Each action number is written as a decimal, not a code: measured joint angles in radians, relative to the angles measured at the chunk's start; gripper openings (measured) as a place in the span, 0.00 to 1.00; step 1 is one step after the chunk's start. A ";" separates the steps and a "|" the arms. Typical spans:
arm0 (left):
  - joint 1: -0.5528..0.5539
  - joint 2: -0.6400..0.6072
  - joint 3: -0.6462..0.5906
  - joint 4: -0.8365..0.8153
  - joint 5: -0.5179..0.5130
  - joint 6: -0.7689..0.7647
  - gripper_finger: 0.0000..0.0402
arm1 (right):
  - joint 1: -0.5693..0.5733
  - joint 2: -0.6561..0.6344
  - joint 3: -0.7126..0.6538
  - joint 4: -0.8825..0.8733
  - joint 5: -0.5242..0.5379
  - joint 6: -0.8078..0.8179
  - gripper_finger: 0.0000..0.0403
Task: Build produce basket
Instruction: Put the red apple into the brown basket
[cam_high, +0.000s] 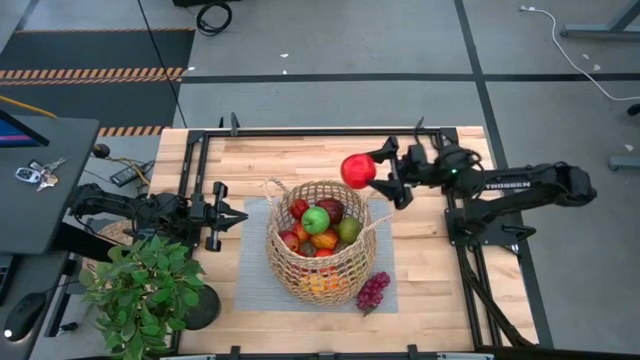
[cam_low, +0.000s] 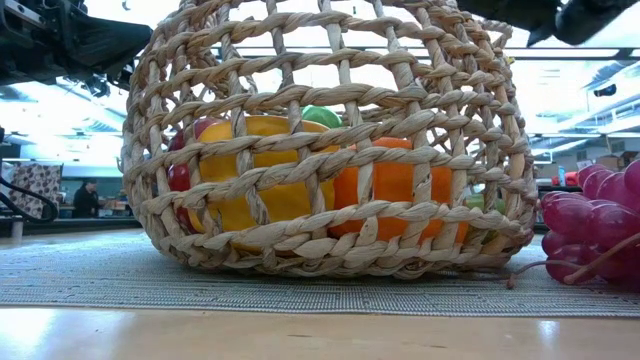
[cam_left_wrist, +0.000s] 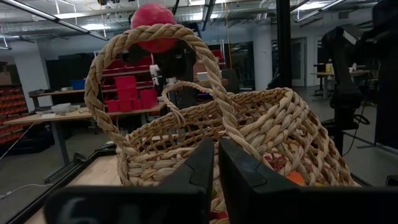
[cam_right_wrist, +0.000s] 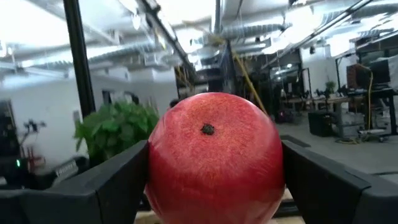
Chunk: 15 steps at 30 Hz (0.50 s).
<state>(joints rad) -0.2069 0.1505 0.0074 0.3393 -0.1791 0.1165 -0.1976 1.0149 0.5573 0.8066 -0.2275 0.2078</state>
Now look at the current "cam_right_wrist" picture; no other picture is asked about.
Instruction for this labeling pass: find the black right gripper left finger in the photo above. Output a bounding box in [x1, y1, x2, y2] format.
[0, 139, 150, 224]

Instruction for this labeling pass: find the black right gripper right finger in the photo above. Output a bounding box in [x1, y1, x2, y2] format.
[280, 140, 398, 224]

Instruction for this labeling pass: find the red apple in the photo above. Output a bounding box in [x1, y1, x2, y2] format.
[144, 91, 286, 224]

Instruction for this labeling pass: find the black floor cabinet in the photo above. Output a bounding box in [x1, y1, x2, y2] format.
[307, 110, 339, 138]

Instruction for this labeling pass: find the green leafy plant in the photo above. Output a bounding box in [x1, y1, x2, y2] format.
[73, 101, 160, 163]

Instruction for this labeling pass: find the computer monitor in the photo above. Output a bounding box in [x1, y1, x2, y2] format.
[368, 58, 392, 85]

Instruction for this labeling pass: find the black vertical gantry post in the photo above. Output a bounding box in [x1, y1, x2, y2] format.
[63, 0, 96, 119]

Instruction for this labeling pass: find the yellow cable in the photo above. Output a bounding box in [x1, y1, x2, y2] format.
[231, 51, 269, 115]

